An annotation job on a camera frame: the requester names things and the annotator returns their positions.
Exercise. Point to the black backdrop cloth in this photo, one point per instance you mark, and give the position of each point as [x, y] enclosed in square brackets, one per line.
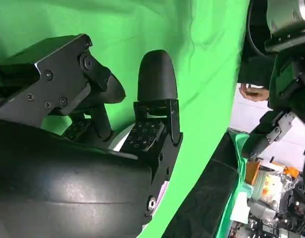
[211, 186]

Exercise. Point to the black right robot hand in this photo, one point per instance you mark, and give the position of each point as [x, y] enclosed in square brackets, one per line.
[68, 186]

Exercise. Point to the green table cloth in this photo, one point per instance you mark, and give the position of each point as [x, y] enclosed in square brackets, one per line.
[204, 74]

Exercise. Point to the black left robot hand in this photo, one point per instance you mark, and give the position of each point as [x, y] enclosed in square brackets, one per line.
[286, 81]

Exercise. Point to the green background cloth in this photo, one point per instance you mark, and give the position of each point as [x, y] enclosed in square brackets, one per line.
[239, 203]

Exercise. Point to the clear plastic bag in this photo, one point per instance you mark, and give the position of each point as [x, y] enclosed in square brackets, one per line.
[273, 186]

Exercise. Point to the person's hand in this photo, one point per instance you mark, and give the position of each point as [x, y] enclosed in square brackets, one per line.
[256, 95]

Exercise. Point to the orange box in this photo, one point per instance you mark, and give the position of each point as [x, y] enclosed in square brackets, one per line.
[252, 173]

